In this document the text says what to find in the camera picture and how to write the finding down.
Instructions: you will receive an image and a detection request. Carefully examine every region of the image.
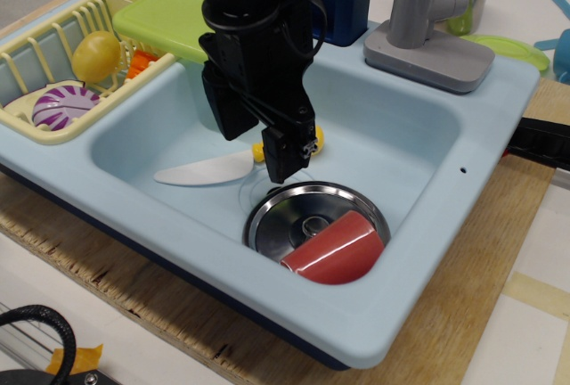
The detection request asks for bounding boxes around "yellow toy lemon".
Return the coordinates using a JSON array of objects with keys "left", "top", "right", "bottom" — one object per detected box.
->
[{"left": 71, "top": 31, "right": 121, "bottom": 83}]

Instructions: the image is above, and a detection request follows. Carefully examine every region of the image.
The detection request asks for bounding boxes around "red plastic cup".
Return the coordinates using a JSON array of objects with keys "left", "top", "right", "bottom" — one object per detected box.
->
[{"left": 280, "top": 211, "right": 385, "bottom": 285}]

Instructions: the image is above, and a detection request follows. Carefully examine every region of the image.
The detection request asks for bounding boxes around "black braided cable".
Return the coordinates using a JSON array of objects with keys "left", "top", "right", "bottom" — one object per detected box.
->
[{"left": 0, "top": 305, "right": 77, "bottom": 385}]

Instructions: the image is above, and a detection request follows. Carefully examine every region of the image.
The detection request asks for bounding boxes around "grey toy faucet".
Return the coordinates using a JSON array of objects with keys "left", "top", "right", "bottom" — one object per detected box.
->
[{"left": 363, "top": 0, "right": 495, "bottom": 94}]

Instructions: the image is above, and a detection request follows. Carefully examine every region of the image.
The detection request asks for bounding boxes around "green plastic plate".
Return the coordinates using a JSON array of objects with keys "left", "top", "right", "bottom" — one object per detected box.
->
[{"left": 460, "top": 35, "right": 550, "bottom": 74}]

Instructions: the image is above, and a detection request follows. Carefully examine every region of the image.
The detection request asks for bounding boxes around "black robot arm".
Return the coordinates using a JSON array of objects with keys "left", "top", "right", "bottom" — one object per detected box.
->
[{"left": 199, "top": 0, "right": 316, "bottom": 184}]

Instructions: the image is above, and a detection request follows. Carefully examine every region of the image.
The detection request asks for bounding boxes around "black clamp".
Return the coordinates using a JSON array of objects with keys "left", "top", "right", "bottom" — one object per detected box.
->
[{"left": 504, "top": 118, "right": 569, "bottom": 171}]

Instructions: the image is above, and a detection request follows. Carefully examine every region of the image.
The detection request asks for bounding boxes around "wooden base board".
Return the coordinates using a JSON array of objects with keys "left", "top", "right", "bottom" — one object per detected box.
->
[{"left": 0, "top": 0, "right": 570, "bottom": 385}]

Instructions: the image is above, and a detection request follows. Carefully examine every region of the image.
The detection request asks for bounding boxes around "orange toy carrot piece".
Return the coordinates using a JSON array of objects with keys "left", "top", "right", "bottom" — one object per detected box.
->
[{"left": 126, "top": 50, "right": 159, "bottom": 79}]

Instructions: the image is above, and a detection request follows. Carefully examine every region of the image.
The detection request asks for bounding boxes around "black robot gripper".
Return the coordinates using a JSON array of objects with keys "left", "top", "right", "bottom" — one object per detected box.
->
[{"left": 199, "top": 0, "right": 315, "bottom": 184}]

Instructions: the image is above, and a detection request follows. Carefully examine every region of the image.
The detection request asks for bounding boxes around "round steel pot lid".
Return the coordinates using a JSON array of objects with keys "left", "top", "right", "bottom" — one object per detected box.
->
[{"left": 242, "top": 181, "right": 391, "bottom": 262}]

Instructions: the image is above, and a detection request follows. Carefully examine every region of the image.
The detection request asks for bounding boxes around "cream dish drying rack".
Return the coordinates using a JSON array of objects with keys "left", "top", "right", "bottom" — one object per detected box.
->
[{"left": 1, "top": 0, "right": 175, "bottom": 145}]

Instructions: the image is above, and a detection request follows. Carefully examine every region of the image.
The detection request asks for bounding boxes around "green plastic cutting board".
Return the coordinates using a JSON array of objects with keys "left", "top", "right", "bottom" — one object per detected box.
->
[{"left": 113, "top": 0, "right": 209, "bottom": 63}]

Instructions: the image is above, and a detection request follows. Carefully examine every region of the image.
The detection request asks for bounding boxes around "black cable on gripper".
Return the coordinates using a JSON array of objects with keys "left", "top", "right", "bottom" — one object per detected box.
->
[{"left": 200, "top": 0, "right": 329, "bottom": 136}]

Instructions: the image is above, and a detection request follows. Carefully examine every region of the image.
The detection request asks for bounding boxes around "white toy knife yellow handle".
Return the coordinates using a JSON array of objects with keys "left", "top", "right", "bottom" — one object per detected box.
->
[{"left": 153, "top": 125, "right": 326, "bottom": 186}]

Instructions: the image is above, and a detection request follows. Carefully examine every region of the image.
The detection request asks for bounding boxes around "light blue toy sink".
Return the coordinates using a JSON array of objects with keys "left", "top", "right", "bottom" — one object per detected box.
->
[{"left": 1, "top": 40, "right": 540, "bottom": 370}]

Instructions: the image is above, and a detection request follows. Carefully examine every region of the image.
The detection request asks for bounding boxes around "orange tape piece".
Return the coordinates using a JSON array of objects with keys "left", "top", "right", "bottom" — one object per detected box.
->
[{"left": 45, "top": 344, "right": 103, "bottom": 375}]

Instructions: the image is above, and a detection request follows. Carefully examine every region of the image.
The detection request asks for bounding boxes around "purple white toy cabbage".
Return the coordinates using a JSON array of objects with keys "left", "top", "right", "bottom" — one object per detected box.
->
[{"left": 31, "top": 85, "right": 101, "bottom": 131}]

